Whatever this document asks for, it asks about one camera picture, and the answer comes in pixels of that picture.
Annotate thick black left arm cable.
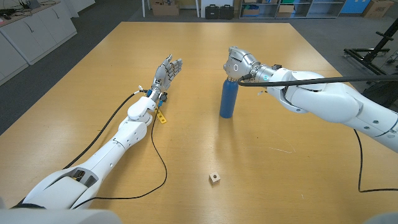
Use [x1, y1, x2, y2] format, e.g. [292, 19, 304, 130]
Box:
[63, 90, 147, 170]

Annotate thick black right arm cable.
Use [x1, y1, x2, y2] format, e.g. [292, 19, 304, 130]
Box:
[237, 73, 398, 87]

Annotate small cardboard box in shelf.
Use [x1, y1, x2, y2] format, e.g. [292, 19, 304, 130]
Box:
[277, 4, 295, 19]

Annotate black cable clutter on cabinet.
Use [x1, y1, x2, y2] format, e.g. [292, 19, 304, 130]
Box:
[0, 7, 20, 21]

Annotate grey metal shelf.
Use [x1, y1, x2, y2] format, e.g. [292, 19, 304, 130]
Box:
[239, 0, 346, 19]

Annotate cardboard box on floor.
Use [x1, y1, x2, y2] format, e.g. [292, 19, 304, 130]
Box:
[151, 2, 180, 17]

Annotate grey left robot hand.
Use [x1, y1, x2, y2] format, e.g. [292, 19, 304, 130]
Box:
[150, 54, 183, 93]

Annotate large cardboard box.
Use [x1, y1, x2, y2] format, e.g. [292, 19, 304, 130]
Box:
[362, 0, 395, 19]

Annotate blue metal bottle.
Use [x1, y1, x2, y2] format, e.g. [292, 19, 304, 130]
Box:
[219, 77, 239, 119]

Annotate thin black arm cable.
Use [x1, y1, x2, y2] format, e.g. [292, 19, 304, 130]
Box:
[73, 104, 168, 210]
[353, 129, 398, 193]

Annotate black metal stand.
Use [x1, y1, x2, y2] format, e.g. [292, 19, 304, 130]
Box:
[343, 18, 398, 85]

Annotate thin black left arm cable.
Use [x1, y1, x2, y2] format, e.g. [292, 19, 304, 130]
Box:
[73, 104, 168, 210]

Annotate yellow perforated plastic strip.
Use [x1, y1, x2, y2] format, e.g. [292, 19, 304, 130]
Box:
[155, 108, 167, 124]

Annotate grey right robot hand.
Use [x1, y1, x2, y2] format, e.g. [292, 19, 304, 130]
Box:
[223, 45, 259, 80]

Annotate blue panel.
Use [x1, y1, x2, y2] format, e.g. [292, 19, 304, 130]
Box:
[340, 0, 371, 14]

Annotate black hard case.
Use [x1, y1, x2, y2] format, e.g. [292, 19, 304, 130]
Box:
[205, 4, 220, 20]
[219, 4, 234, 20]

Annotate white cabinet row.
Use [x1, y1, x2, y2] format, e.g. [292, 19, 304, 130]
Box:
[0, 0, 78, 86]

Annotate white table frame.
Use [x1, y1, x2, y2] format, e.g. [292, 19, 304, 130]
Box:
[141, 0, 200, 18]

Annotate white board behind cases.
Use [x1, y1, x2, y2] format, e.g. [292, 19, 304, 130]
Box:
[200, 0, 234, 19]

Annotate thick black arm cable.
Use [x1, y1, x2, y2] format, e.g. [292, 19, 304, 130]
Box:
[237, 73, 398, 87]
[63, 90, 147, 170]

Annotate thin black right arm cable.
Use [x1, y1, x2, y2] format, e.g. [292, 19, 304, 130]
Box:
[353, 129, 398, 193]

